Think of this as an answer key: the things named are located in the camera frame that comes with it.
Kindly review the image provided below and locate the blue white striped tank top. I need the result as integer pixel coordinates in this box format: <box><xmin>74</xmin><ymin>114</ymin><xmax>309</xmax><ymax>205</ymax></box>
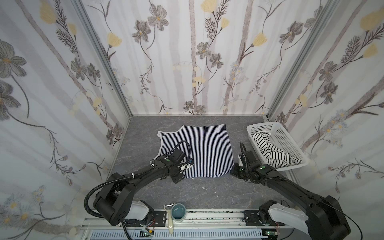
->
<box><xmin>157</xmin><ymin>124</ymin><xmax>234</xmax><ymax>179</ymax></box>

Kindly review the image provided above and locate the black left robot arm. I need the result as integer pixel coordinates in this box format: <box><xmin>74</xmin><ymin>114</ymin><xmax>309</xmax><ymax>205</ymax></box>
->
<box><xmin>84</xmin><ymin>148</ymin><xmax>191</xmax><ymax>227</ymax></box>

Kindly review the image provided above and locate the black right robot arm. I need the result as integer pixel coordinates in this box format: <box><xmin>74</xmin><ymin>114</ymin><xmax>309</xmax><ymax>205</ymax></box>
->
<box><xmin>231</xmin><ymin>149</ymin><xmax>351</xmax><ymax>240</ymax></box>

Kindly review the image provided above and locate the black white striped tank top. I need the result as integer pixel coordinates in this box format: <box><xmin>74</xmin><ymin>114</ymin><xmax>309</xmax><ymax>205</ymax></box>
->
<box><xmin>252</xmin><ymin>131</ymin><xmax>302</xmax><ymax>169</ymax></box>

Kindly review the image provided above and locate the white plastic laundry basket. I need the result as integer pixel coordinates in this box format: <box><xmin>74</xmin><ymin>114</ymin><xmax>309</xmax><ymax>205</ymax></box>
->
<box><xmin>247</xmin><ymin>122</ymin><xmax>309</xmax><ymax>172</ymax></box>

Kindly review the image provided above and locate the cream vegetable peeler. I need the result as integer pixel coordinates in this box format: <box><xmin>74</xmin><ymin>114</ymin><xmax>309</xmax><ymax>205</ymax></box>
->
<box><xmin>164</xmin><ymin>203</ymin><xmax>175</xmax><ymax>235</ymax></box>

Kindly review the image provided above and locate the teal mug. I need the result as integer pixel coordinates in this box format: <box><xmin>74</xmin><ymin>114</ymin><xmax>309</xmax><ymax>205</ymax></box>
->
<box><xmin>171</xmin><ymin>203</ymin><xmax>187</xmax><ymax>223</ymax></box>

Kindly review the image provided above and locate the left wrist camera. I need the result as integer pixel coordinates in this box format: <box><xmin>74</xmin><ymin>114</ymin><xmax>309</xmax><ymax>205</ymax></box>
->
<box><xmin>179</xmin><ymin>158</ymin><xmax>195</xmax><ymax>173</ymax></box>

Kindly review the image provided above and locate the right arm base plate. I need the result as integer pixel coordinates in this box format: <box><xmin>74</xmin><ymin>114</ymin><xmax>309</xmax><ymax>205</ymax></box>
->
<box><xmin>243</xmin><ymin>210</ymin><xmax>285</xmax><ymax>227</ymax></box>

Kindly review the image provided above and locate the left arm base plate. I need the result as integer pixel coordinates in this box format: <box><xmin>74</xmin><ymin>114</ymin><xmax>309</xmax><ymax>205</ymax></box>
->
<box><xmin>124</xmin><ymin>211</ymin><xmax>168</xmax><ymax>228</ymax></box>

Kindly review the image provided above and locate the aluminium frame rail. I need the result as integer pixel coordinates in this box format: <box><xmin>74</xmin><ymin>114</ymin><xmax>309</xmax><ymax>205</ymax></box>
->
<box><xmin>80</xmin><ymin>208</ymin><xmax>331</xmax><ymax>232</ymax></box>

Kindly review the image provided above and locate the white vented cable duct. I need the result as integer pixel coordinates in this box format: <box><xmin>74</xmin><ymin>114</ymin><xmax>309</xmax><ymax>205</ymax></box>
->
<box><xmin>88</xmin><ymin>229</ymin><xmax>268</xmax><ymax>240</ymax></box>

